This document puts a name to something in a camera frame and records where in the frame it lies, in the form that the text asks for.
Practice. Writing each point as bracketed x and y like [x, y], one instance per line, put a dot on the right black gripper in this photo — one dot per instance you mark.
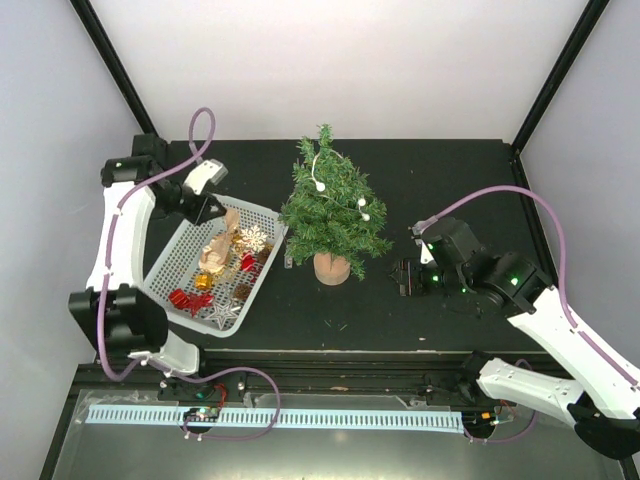
[408, 282]

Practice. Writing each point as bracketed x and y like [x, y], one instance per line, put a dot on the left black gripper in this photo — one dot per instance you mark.
[201, 213]

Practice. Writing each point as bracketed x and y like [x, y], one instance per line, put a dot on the brown burlap bow ornament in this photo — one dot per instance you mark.
[223, 240]

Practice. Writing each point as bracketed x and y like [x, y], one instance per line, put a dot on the white plastic basket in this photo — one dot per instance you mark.
[177, 266]

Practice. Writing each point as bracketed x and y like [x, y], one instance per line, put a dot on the brown pine cone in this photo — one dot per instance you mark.
[242, 292]
[263, 255]

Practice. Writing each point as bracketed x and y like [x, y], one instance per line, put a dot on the small green christmas tree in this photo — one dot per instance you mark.
[332, 215]

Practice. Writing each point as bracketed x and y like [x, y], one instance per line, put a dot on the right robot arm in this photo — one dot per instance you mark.
[599, 400]

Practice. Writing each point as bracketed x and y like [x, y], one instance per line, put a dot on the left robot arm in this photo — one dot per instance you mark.
[113, 311]

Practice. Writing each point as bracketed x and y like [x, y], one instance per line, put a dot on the white snowflake ornament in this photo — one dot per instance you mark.
[254, 238]

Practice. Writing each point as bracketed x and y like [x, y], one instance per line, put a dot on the beige burlap sack ornament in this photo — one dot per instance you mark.
[213, 261]

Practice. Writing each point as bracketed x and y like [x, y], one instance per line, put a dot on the gold glitter word ornament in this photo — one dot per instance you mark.
[236, 253]

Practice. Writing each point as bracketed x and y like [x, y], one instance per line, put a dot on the red santa ornament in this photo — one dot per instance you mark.
[248, 262]

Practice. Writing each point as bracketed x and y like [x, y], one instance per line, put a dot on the gold gift box ornament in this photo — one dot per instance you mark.
[203, 281]

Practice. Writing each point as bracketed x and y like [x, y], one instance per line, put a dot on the red star ornament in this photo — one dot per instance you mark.
[197, 302]

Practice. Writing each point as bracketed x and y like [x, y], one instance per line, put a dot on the red gold gift ornament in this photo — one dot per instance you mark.
[180, 300]

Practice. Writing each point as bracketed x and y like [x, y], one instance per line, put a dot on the silver star ornament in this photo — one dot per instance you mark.
[224, 314]

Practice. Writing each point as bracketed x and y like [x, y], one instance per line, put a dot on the right circuit board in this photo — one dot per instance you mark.
[499, 415]

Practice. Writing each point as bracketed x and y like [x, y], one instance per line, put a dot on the circuit board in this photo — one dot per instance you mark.
[201, 414]
[499, 415]

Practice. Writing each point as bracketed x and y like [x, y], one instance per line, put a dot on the left circuit board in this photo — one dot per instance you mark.
[201, 414]

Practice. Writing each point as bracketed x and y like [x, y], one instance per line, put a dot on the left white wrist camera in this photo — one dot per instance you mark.
[205, 176]

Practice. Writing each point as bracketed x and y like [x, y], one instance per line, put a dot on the left black frame post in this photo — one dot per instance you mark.
[108, 54]

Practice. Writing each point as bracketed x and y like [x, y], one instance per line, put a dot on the black frame post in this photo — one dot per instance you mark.
[578, 37]
[108, 54]

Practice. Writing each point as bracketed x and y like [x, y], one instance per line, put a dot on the white slotted cable duct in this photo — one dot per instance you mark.
[284, 418]

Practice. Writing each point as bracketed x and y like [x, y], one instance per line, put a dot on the right black frame post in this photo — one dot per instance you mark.
[578, 37]

